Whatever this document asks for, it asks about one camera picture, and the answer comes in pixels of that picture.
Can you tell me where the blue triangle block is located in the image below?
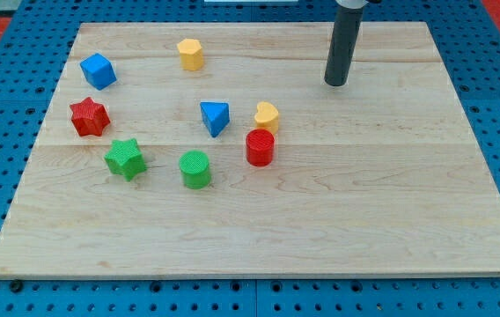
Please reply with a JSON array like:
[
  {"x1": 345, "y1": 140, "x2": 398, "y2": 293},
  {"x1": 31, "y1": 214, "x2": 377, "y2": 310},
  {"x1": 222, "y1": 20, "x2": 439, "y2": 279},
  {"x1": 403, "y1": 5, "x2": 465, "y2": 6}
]
[{"x1": 200, "y1": 101, "x2": 230, "y2": 137}]

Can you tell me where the yellow hexagon block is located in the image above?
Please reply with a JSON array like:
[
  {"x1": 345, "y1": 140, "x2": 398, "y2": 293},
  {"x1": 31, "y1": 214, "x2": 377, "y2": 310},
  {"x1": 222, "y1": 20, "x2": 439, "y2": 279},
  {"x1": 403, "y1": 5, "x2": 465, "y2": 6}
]
[{"x1": 176, "y1": 38, "x2": 204, "y2": 71}]

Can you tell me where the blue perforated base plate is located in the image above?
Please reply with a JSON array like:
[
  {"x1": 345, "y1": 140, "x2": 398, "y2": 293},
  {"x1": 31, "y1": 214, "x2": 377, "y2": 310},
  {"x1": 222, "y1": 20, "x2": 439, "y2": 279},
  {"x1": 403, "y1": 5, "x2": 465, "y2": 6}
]
[{"x1": 0, "y1": 1, "x2": 500, "y2": 316}]

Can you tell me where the light wooden board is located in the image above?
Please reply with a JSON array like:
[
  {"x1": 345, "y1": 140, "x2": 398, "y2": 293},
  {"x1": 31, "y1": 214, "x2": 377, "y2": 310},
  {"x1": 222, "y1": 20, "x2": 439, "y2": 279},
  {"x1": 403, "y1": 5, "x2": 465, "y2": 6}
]
[{"x1": 0, "y1": 22, "x2": 500, "y2": 280}]

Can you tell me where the yellow heart block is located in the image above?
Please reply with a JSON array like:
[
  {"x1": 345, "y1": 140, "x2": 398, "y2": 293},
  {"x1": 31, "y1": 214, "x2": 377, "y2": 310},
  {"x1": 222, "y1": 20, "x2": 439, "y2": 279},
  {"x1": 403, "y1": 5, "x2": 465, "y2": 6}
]
[{"x1": 254, "y1": 101, "x2": 279, "y2": 135}]

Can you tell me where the blue cube block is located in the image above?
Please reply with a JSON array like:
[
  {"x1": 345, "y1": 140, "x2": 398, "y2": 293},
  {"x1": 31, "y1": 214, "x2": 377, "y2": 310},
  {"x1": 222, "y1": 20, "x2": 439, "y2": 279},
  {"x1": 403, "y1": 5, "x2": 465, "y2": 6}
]
[{"x1": 79, "y1": 53, "x2": 117, "y2": 91}]

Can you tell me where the red cylinder block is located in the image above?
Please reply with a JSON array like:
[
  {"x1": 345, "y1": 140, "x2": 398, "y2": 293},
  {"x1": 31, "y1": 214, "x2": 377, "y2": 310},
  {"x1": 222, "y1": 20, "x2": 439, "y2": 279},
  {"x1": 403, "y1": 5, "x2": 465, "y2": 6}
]
[{"x1": 246, "y1": 129, "x2": 275, "y2": 166}]

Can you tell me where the green cylinder block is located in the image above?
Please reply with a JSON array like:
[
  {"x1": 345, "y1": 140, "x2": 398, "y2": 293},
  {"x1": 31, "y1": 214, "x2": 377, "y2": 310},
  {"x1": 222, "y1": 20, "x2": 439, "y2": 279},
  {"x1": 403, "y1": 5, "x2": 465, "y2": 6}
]
[{"x1": 179, "y1": 150, "x2": 211, "y2": 189}]

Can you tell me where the green star block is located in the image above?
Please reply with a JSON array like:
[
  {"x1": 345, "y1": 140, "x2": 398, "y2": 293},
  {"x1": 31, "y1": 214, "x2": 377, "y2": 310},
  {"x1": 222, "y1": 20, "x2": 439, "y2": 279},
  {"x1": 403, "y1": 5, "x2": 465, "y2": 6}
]
[{"x1": 104, "y1": 138, "x2": 147, "y2": 181}]

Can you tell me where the red star block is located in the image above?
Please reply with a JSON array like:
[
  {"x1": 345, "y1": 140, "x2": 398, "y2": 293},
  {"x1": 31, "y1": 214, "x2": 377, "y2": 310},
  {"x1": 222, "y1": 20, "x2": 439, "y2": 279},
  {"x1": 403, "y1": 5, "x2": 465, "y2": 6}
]
[{"x1": 70, "y1": 97, "x2": 111, "y2": 136}]

